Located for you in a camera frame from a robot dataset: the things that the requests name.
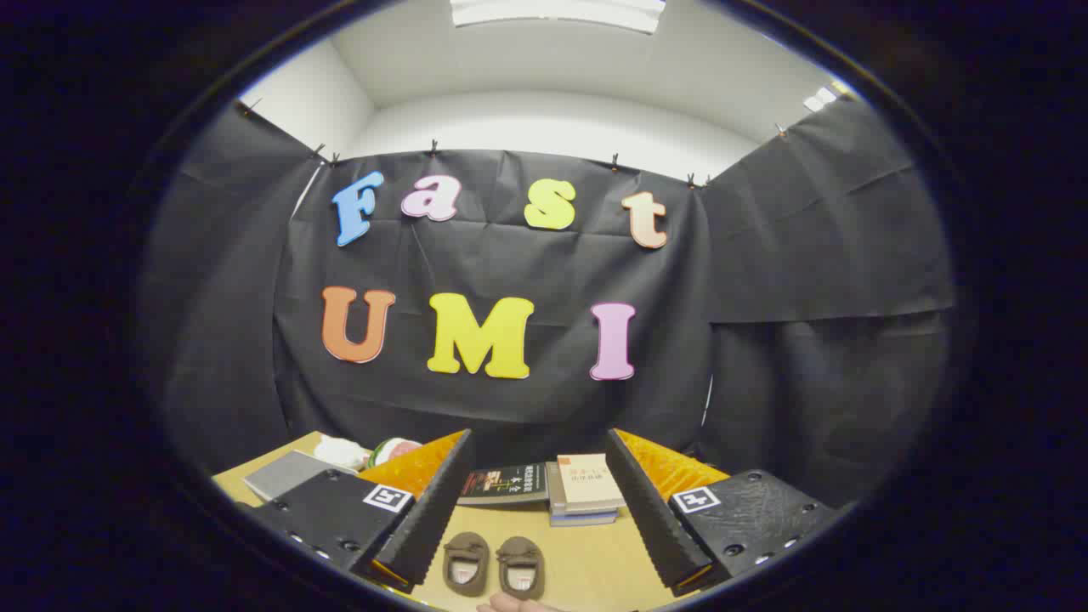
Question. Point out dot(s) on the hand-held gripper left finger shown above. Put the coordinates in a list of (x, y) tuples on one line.
[(425, 531)]

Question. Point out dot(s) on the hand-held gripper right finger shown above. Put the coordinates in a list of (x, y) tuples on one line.
[(650, 523)]

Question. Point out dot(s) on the brown fuzzy shoe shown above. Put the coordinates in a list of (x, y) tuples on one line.
[(520, 557), (467, 552)]

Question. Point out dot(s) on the grey fabric storage box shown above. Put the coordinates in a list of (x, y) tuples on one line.
[(285, 476)]

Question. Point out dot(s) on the blue cover book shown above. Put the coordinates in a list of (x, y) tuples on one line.
[(582, 520)]

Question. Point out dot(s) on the beige cover book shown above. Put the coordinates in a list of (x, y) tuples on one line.
[(588, 482)]

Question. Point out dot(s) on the watermelon slice plush toy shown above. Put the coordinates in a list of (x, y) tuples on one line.
[(393, 449)]

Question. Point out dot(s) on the black cover book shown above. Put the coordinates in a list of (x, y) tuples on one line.
[(510, 484)]

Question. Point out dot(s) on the grey cover book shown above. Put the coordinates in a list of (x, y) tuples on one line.
[(553, 493)]

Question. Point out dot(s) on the white plush toy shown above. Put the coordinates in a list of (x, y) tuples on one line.
[(340, 450)]

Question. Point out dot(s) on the black backdrop cloth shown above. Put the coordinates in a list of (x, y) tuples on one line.
[(493, 255)]

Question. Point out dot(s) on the row of small cloth clips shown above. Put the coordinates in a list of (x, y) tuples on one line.
[(433, 148)]

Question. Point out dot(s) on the small ceiling light panel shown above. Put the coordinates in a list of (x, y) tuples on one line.
[(820, 95)]

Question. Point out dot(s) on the long ceiling light panel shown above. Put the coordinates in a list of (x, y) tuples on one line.
[(557, 13)]

